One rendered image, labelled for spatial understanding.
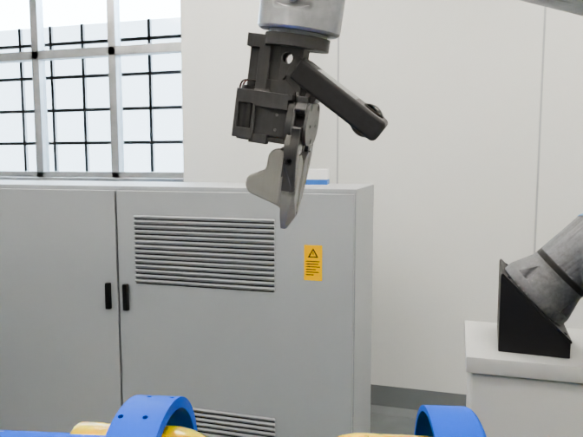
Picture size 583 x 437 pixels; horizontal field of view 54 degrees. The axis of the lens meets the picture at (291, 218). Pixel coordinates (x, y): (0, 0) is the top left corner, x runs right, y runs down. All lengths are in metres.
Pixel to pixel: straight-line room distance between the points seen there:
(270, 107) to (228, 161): 2.82
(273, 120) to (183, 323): 2.02
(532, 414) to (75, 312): 2.05
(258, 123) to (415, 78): 2.92
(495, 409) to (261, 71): 1.09
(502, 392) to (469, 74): 2.34
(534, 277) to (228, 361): 1.46
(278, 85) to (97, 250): 2.16
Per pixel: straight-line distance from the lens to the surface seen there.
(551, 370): 1.46
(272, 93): 0.61
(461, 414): 0.81
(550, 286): 1.49
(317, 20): 0.61
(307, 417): 2.52
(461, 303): 3.58
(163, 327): 2.63
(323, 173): 2.44
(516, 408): 1.50
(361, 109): 0.61
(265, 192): 0.64
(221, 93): 3.47
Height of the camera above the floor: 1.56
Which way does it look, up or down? 6 degrees down
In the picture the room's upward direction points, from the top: straight up
